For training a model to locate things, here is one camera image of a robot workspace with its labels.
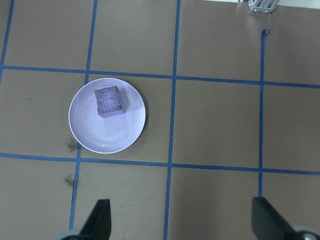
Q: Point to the purple foam block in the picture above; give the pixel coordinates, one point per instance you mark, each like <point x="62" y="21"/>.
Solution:
<point x="109" y="102"/>

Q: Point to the white round plate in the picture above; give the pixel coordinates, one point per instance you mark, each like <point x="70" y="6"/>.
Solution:
<point x="107" y="135"/>

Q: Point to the aluminium profile post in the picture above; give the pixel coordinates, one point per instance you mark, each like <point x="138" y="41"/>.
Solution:
<point x="262" y="6"/>

